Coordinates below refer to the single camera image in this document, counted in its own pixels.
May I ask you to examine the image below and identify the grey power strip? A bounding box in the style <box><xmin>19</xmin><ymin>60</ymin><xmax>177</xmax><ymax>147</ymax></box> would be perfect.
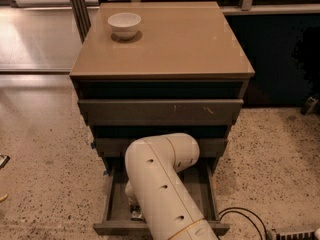
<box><xmin>267</xmin><ymin>230</ymin><xmax>320</xmax><ymax>240</ymax></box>

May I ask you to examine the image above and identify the brown drawer cabinet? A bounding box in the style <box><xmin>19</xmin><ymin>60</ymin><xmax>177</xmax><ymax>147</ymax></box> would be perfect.
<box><xmin>69</xmin><ymin>1</ymin><xmax>256</xmax><ymax>175</ymax></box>

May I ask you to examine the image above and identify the top drawer front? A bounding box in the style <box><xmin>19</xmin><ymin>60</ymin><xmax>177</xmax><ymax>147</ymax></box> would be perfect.
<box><xmin>78</xmin><ymin>99</ymin><xmax>243</xmax><ymax>126</ymax></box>

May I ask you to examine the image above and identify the open bottom drawer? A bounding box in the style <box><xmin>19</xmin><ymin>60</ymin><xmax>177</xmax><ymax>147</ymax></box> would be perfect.
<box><xmin>93</xmin><ymin>158</ymin><xmax>230</xmax><ymax>237</ymax></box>

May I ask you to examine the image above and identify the white ceramic bowl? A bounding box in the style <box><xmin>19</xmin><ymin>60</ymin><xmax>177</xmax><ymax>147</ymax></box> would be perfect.
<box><xmin>108</xmin><ymin>12</ymin><xmax>141</xmax><ymax>40</ymax></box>

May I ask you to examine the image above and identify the dark object at left edge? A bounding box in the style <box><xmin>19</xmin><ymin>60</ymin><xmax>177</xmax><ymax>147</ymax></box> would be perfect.
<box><xmin>0</xmin><ymin>154</ymin><xmax>10</xmax><ymax>169</ymax></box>

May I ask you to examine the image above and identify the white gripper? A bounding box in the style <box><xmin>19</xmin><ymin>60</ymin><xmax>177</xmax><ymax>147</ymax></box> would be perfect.
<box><xmin>125</xmin><ymin>182</ymin><xmax>139</xmax><ymax>206</ymax></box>

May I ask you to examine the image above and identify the black floor cable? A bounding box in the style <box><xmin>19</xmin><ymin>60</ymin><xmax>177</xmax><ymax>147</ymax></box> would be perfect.
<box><xmin>217</xmin><ymin>206</ymin><xmax>269</xmax><ymax>240</ymax></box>

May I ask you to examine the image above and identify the middle drawer front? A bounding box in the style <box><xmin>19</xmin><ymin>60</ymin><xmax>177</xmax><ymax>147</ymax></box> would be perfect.
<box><xmin>94</xmin><ymin>138</ymin><xmax>228</xmax><ymax>158</ymax></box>

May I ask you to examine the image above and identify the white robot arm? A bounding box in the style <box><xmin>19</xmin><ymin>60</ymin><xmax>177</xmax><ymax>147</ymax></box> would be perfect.
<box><xmin>125</xmin><ymin>133</ymin><xmax>218</xmax><ymax>240</ymax></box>

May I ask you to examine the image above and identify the grey floor device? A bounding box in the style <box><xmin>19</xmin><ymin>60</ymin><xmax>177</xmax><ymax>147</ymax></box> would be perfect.
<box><xmin>300</xmin><ymin>96</ymin><xmax>318</xmax><ymax>115</ymax></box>

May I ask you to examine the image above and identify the yellow object at left edge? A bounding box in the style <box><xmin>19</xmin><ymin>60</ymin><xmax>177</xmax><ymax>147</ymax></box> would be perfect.
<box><xmin>0</xmin><ymin>194</ymin><xmax>9</xmax><ymax>203</ymax></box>

